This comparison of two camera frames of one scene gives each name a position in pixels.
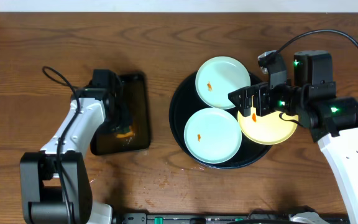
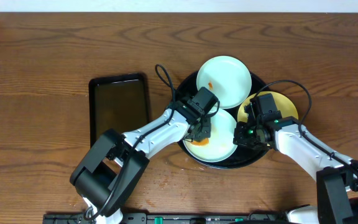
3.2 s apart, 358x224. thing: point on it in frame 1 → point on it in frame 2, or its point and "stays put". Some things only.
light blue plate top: (218, 77) stays put
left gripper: (123, 116) → (199, 130)
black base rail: (204, 218) stays put
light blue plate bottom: (212, 135) stays put
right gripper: (261, 90) → (239, 138)
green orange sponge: (125, 131) → (203, 142)
